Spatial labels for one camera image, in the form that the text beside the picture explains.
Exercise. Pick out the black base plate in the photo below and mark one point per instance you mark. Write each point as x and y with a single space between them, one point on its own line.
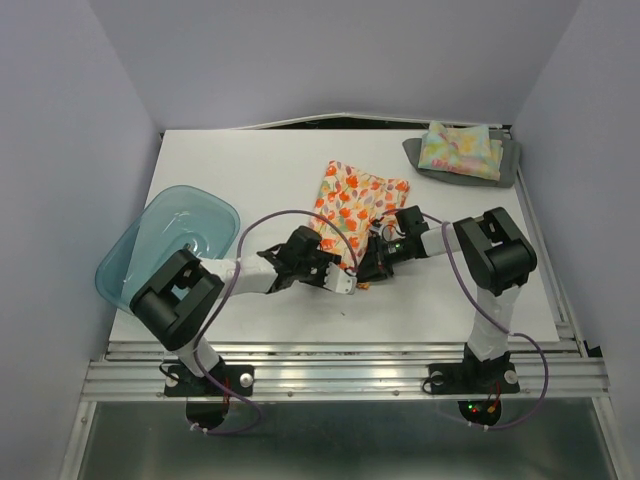
448 379
180 382

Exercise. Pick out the blue plastic basin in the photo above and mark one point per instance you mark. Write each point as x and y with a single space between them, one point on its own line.
179 216

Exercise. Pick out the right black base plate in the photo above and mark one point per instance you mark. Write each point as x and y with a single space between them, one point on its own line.
448 379

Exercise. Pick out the aluminium frame rail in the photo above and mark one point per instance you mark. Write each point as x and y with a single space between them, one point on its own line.
342 371

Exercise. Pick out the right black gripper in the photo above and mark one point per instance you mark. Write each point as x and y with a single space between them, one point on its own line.
374 266

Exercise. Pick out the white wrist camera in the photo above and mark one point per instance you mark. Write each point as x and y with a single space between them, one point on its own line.
339 281
377 229

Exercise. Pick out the pastel floral skirt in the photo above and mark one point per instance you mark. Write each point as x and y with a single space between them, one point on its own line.
468 151

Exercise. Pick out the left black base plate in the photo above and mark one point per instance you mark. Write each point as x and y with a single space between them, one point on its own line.
180 382

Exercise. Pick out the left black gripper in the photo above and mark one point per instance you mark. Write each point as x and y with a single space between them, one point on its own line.
324 258

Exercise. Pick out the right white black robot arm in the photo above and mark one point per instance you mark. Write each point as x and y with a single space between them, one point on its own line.
492 260

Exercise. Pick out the grey pleated skirt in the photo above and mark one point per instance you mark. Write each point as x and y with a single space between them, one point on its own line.
511 155

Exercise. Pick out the orange floral skirt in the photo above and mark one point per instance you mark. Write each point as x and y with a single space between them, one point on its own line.
351 199

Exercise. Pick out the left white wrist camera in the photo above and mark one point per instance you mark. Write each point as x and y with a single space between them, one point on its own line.
339 281

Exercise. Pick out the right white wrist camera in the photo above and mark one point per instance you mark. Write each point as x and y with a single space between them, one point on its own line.
377 229

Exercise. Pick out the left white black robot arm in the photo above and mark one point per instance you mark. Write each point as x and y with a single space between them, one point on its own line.
177 300

